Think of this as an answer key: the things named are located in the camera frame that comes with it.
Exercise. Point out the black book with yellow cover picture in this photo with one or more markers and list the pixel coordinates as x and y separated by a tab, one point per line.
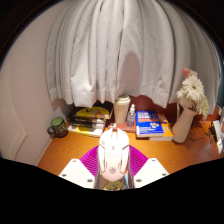
93	111

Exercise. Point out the clear pump bottle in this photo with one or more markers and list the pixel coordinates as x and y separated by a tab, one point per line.
131	118

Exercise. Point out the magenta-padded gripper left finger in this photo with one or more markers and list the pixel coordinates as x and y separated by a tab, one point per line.
76	173

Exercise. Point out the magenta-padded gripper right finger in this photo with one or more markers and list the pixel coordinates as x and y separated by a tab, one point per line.
151	171

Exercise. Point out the dark mug with green rim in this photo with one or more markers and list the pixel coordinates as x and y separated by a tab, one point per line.
59	127

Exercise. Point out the white desktop device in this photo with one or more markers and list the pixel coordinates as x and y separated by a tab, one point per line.
218	135

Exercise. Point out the white ceramic vase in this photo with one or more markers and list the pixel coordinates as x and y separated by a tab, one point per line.
183	128

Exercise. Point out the cream tumbler with lid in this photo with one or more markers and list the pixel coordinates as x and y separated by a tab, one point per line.
121	110

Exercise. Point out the white flower bouquet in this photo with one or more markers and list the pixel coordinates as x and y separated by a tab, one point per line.
193	91

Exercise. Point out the pink computer mouse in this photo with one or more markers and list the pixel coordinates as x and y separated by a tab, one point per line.
113	155

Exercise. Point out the white curtain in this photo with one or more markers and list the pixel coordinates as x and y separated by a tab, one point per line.
126	50

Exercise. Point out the flat red-brown box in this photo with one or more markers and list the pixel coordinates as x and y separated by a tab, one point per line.
121	126

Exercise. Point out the blue book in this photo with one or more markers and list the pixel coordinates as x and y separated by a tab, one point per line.
148	123

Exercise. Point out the yellow and white book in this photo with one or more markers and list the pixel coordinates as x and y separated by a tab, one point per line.
85	130

